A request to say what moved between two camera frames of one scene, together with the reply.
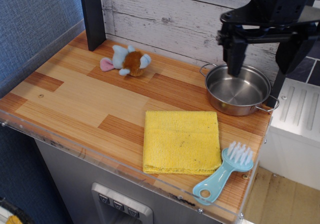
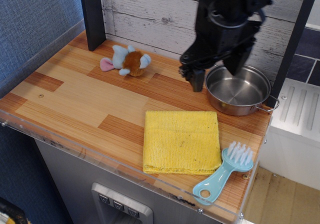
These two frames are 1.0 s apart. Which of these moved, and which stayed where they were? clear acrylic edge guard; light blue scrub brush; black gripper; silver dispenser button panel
Moved: black gripper
Stayed: silver dispenser button panel; light blue scrub brush; clear acrylic edge guard
